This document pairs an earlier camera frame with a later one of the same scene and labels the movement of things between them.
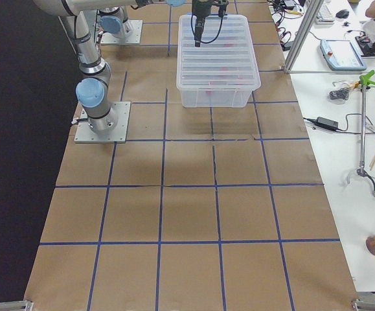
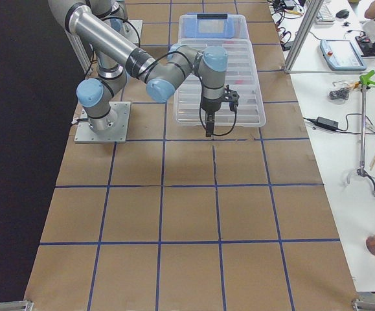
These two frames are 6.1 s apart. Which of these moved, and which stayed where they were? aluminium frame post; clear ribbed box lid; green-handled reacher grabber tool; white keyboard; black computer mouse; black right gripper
Moved: clear ribbed box lid; black right gripper
Stayed: white keyboard; black computer mouse; aluminium frame post; green-handled reacher grabber tool
